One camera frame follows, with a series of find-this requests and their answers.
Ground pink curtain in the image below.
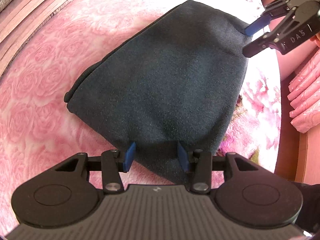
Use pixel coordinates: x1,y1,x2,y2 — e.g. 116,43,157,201
287,54,320,134

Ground person's dark clothing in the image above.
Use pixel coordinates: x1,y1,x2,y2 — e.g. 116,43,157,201
291,181,320,240

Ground dark blue-grey fleece garment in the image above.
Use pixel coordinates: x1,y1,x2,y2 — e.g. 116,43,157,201
64,0,252,184

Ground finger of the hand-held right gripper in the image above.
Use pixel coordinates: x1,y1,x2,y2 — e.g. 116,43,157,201
245,0,315,36
242,7,300,57

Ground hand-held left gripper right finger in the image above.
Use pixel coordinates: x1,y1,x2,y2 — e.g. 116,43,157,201
177,141,265,194

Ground pink floral blanket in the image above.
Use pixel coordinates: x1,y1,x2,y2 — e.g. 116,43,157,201
0,0,283,230

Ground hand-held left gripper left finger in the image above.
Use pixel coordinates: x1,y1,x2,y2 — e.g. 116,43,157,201
47,141,137,194

